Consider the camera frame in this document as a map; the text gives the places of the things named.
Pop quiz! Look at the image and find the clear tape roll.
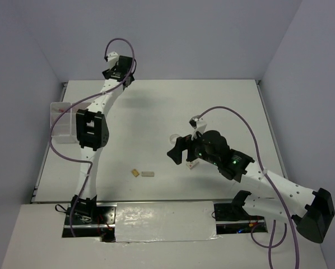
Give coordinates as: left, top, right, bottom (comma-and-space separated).
169, 134, 179, 144

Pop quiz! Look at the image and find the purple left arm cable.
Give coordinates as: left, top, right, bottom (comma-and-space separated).
49, 38, 137, 238

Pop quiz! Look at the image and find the white compartment box left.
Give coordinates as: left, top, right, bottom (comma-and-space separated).
50, 102, 76, 144

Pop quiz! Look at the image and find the yellow eraser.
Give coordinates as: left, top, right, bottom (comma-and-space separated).
131, 169, 140, 177

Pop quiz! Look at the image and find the white taped cover panel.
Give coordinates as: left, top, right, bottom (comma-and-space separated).
115, 201, 218, 243

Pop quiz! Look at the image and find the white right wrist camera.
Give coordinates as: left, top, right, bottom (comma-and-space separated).
189, 115, 207, 140

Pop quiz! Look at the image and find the grey eraser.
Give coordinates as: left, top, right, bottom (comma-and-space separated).
141, 171, 155, 177

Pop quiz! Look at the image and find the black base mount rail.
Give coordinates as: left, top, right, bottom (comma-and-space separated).
62, 200, 267, 243

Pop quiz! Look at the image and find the white red small box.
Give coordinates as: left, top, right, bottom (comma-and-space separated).
186, 160, 199, 169

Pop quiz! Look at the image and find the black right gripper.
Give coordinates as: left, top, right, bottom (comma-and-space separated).
167, 128, 219, 165

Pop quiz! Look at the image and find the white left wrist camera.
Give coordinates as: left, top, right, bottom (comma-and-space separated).
104, 52, 119, 68

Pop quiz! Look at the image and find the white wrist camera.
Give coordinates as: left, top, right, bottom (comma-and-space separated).
104, 52, 119, 68
189, 115, 207, 140

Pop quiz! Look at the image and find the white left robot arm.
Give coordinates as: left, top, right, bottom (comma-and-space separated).
71, 53, 136, 224

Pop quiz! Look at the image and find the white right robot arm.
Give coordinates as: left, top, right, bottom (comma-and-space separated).
167, 130, 335, 244

